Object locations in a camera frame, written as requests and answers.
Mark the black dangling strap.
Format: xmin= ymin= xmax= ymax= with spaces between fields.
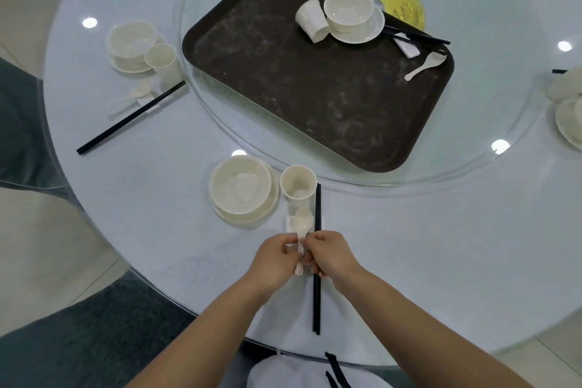
xmin=324 ymin=351 xmax=353 ymax=388

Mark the glass lazy susan turntable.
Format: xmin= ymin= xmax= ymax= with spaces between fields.
xmin=175 ymin=0 xmax=549 ymax=189

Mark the person's left forearm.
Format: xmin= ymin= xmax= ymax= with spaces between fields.
xmin=127 ymin=283 xmax=273 ymax=388

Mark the person's left hand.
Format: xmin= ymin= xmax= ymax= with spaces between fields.
xmin=243 ymin=233 xmax=304 ymax=299

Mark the black tray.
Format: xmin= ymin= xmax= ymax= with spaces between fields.
xmin=181 ymin=0 xmax=455 ymax=173

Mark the white round table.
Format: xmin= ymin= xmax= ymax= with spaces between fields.
xmin=43 ymin=0 xmax=582 ymax=368

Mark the person's right hand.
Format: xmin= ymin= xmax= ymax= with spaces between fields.
xmin=301 ymin=230 xmax=364 ymax=287

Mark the person's right forearm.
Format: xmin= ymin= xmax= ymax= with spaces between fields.
xmin=338 ymin=264 xmax=533 ymax=388

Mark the person's white shirt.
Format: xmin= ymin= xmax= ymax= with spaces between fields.
xmin=245 ymin=353 xmax=394 ymax=388

